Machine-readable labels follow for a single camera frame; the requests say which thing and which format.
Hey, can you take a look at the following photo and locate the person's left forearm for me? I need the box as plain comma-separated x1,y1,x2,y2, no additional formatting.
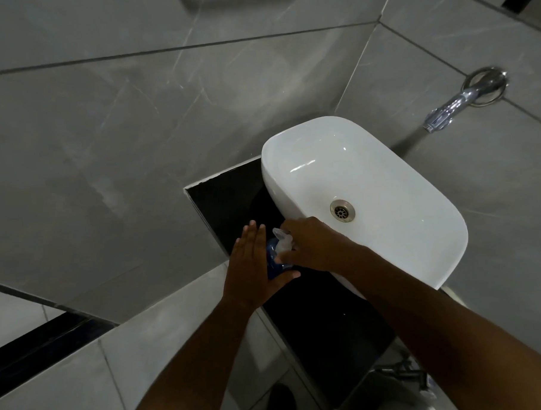
116,296,267,410

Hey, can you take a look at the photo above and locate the metal sink drain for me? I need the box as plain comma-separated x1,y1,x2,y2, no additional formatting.
329,198,356,222

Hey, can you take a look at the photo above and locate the chrome pipe valve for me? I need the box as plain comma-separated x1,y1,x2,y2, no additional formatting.
376,358,429,387

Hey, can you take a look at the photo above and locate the chrome wall faucet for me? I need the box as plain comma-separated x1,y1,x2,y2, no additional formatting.
420,66,511,134

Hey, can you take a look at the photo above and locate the white ceramic sink basin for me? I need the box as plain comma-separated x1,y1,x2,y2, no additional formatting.
259,110,472,305

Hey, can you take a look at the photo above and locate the person's right forearm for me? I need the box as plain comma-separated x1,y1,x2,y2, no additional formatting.
351,238,541,410

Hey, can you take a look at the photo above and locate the black linear floor drain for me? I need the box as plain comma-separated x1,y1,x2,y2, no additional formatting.
0,310,123,403

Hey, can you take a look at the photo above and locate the person's left hand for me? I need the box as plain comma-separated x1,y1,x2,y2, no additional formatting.
219,218,303,313

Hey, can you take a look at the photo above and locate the person's right hand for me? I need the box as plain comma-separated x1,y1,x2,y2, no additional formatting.
273,213,373,280

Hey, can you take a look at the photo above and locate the blue soap pump bottle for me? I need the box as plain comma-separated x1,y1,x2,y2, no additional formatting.
265,226,301,282

